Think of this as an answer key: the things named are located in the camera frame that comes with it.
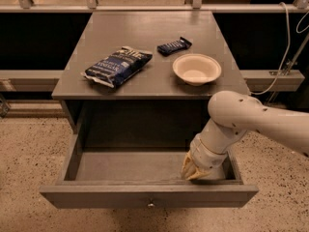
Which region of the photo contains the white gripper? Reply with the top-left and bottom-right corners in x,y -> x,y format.
181,134 -> 227,181

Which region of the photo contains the grey top drawer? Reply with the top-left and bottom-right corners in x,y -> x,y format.
40,135 -> 258,209

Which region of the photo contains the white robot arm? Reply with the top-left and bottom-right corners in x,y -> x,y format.
182,91 -> 309,181

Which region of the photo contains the white paper bowl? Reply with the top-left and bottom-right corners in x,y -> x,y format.
172,54 -> 222,86

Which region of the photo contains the dark blue snack bar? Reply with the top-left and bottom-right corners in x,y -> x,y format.
156,37 -> 192,56

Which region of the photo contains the blue chip bag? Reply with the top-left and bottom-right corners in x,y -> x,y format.
82,46 -> 153,88

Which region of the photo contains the white cable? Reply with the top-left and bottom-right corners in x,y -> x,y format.
250,1 -> 291,97

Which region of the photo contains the metal railing frame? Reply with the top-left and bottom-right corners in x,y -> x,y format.
0,0 -> 308,93

